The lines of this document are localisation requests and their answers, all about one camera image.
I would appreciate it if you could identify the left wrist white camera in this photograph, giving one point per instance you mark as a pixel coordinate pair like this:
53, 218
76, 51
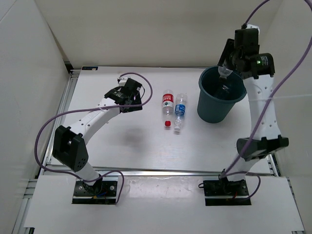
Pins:
122, 80

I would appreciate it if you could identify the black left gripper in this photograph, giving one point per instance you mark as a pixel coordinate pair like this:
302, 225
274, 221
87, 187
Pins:
137, 101

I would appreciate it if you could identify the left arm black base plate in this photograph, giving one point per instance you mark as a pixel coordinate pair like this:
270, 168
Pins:
100, 193

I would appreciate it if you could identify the dark label plastic bottle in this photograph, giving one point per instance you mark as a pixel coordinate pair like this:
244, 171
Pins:
224, 72

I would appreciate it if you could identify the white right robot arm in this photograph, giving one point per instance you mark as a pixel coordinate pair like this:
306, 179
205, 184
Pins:
257, 71

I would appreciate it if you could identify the red label plastic bottle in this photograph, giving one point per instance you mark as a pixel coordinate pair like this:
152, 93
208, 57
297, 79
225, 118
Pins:
167, 108

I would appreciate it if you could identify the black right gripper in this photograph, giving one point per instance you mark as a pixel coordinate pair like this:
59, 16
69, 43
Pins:
228, 48

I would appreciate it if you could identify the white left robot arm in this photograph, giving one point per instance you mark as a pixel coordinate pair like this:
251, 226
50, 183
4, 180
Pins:
70, 142

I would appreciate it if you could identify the wrist white camera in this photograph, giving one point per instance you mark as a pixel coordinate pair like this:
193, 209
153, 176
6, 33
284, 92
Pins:
122, 80
251, 26

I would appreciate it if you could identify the blue sticker label left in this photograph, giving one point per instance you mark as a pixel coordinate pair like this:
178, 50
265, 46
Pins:
89, 68

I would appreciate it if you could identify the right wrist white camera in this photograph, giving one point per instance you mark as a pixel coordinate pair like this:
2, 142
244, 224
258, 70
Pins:
251, 26

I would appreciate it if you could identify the blue label crushed bottle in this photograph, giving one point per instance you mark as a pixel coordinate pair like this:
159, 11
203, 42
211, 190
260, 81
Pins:
180, 108

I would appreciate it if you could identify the dark green plastic bin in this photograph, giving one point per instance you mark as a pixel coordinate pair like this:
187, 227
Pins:
218, 96

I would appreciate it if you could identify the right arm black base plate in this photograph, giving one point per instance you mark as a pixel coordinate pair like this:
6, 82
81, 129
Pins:
224, 193

